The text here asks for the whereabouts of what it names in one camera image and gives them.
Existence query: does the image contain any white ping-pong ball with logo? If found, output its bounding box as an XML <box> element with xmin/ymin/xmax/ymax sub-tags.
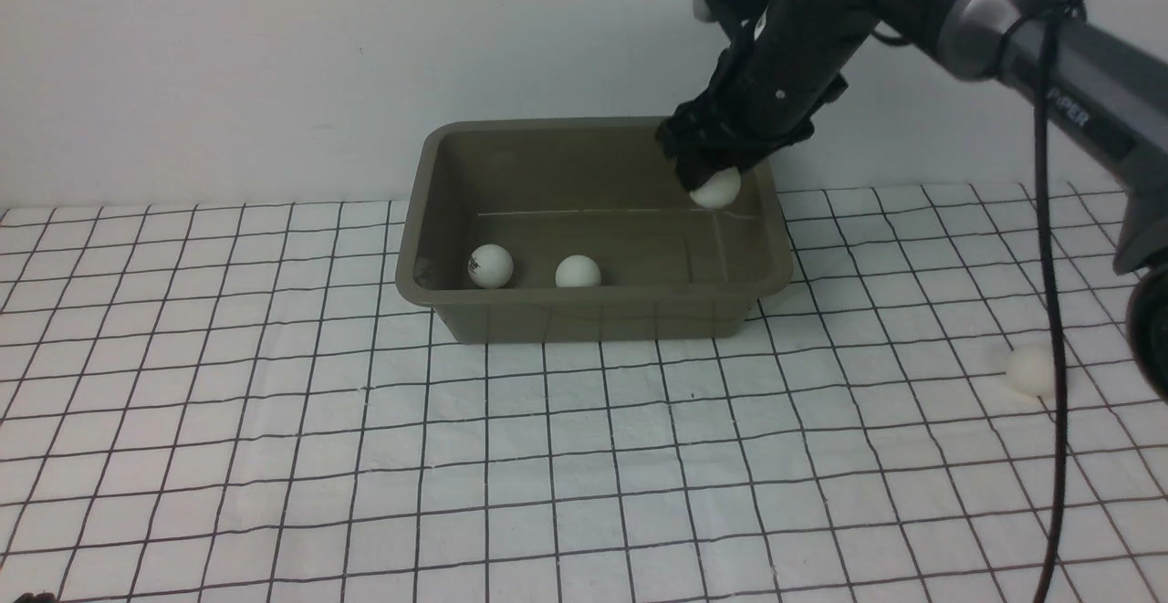
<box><xmin>467</xmin><ymin>243</ymin><xmax>515</xmax><ymax>287</ymax></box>

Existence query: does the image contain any olive green plastic bin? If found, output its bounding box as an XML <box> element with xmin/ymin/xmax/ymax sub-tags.
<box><xmin>395</xmin><ymin>116</ymin><xmax>794</xmax><ymax>344</ymax></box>

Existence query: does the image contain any black cable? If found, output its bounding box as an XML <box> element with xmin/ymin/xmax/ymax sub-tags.
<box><xmin>990</xmin><ymin>0</ymin><xmax>1091</xmax><ymax>603</ymax></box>

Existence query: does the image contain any white ping-pong ball front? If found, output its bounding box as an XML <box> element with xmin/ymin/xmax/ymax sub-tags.
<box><xmin>555</xmin><ymin>255</ymin><xmax>602</xmax><ymax>287</ymax></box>

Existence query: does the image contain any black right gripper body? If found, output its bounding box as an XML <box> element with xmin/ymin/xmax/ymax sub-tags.
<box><xmin>698</xmin><ymin>0</ymin><xmax>880</xmax><ymax>139</ymax></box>

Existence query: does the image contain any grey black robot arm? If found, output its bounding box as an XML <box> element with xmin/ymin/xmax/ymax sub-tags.
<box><xmin>656</xmin><ymin>0</ymin><xmax>1167</xmax><ymax>394</ymax></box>

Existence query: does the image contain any white checkered tablecloth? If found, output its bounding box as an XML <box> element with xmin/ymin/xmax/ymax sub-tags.
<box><xmin>0</xmin><ymin>179</ymin><xmax>1168</xmax><ymax>603</ymax></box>

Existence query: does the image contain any dark object bottom left corner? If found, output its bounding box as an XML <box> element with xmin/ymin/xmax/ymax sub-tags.
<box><xmin>14</xmin><ymin>591</ymin><xmax>58</xmax><ymax>603</ymax></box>

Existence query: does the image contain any white ping-pong ball pair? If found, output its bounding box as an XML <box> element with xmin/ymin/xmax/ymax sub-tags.
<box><xmin>689</xmin><ymin>168</ymin><xmax>742</xmax><ymax>212</ymax></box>
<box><xmin>1004</xmin><ymin>344</ymin><xmax>1057</xmax><ymax>400</ymax></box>

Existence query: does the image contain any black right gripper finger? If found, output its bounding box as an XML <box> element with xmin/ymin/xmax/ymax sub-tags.
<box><xmin>656</xmin><ymin>101</ymin><xmax>731</xmax><ymax>166</ymax></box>
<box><xmin>675</xmin><ymin>124</ymin><xmax>815</xmax><ymax>192</ymax></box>

